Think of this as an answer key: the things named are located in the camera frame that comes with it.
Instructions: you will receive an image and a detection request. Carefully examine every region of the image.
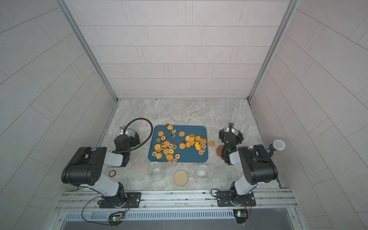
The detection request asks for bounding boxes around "red round jar lid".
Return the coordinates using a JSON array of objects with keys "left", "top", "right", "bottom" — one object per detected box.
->
[{"left": 216, "top": 145, "right": 224, "bottom": 158}]

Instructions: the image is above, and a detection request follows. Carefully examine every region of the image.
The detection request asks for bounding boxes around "clear jar with red lid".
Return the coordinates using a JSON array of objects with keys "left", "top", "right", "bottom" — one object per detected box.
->
[{"left": 195, "top": 165, "right": 210, "bottom": 181}]

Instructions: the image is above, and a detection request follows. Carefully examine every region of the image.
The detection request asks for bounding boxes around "clear jar with beige lid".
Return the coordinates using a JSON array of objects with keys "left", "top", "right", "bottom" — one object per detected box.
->
[{"left": 148, "top": 162, "right": 164, "bottom": 181}]

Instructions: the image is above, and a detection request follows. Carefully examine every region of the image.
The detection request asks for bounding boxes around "beige round jar lid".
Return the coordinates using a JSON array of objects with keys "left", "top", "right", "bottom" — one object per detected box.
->
[{"left": 173, "top": 170, "right": 189, "bottom": 186}]

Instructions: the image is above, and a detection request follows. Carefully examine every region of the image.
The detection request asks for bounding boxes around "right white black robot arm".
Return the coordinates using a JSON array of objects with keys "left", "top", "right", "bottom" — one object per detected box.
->
[{"left": 216, "top": 122, "right": 278, "bottom": 207}]

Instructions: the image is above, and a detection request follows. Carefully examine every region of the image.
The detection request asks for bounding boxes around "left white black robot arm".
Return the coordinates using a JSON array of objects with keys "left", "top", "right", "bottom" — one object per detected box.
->
[{"left": 61, "top": 132, "right": 141, "bottom": 209}]

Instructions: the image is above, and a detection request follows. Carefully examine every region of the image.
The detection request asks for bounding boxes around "cookies pile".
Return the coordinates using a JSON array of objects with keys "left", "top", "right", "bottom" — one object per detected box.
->
[
  {"left": 149, "top": 124, "right": 186, "bottom": 163},
  {"left": 179, "top": 132, "right": 207, "bottom": 155}
]

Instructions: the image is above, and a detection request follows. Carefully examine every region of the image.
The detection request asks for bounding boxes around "small round brass object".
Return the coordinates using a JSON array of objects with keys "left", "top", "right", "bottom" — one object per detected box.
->
[{"left": 109, "top": 170, "right": 117, "bottom": 177}]

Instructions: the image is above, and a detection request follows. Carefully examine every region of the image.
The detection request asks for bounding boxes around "teal plastic tray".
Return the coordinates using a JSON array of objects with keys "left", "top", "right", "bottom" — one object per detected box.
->
[{"left": 148, "top": 126, "right": 208, "bottom": 163}]

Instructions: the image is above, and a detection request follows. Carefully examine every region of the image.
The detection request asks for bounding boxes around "microphone with foam head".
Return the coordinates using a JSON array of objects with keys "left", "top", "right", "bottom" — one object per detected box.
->
[{"left": 266, "top": 140, "right": 286, "bottom": 157}]

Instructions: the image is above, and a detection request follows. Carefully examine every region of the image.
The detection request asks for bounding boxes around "left circuit board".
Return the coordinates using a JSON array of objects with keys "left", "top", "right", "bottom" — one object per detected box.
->
[{"left": 107, "top": 212, "right": 124, "bottom": 227}]

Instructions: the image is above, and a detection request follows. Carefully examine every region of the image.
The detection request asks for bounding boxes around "circuit board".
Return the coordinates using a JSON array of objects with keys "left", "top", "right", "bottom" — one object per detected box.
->
[
  {"left": 233, "top": 209, "right": 249, "bottom": 224},
  {"left": 107, "top": 212, "right": 124, "bottom": 227}
]

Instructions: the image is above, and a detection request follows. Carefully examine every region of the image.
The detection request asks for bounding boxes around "right circuit board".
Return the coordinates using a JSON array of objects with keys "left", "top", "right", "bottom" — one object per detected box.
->
[{"left": 233, "top": 209, "right": 249, "bottom": 224}]

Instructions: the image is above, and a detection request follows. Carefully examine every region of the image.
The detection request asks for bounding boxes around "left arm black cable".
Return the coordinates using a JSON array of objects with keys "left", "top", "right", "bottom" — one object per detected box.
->
[{"left": 113, "top": 117, "right": 154, "bottom": 153}]

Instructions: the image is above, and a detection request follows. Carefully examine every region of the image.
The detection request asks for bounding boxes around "aluminium mounting rail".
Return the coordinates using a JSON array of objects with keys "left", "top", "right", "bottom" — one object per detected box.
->
[{"left": 54, "top": 189, "right": 298, "bottom": 211}]

